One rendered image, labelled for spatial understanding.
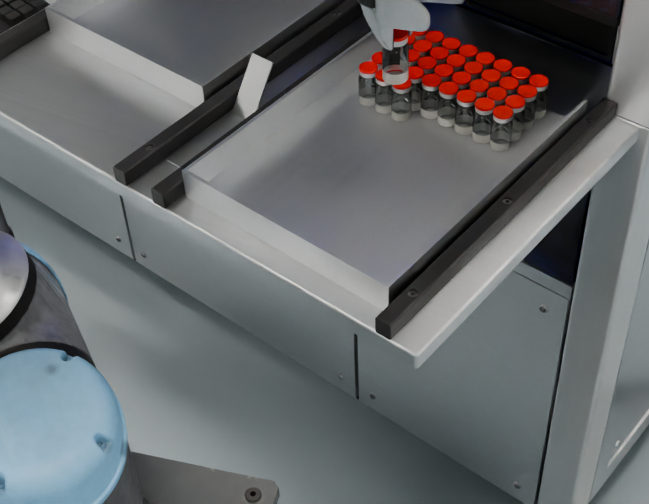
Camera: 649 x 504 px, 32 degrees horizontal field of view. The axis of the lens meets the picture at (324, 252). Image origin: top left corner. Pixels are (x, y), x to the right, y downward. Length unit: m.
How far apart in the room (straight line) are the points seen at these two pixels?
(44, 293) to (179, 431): 1.18
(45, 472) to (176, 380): 1.35
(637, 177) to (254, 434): 0.99
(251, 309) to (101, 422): 1.22
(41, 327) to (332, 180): 0.39
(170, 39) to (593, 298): 0.61
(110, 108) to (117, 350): 0.98
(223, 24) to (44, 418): 0.70
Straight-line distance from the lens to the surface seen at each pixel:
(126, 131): 1.27
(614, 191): 1.34
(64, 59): 1.40
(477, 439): 1.82
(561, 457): 1.72
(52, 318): 0.92
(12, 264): 0.90
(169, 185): 1.16
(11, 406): 0.84
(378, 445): 2.03
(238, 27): 1.40
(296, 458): 2.02
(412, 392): 1.85
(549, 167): 1.17
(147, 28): 1.42
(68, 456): 0.82
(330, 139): 1.22
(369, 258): 1.09
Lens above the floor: 1.66
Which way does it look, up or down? 45 degrees down
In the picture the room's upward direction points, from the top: 3 degrees counter-clockwise
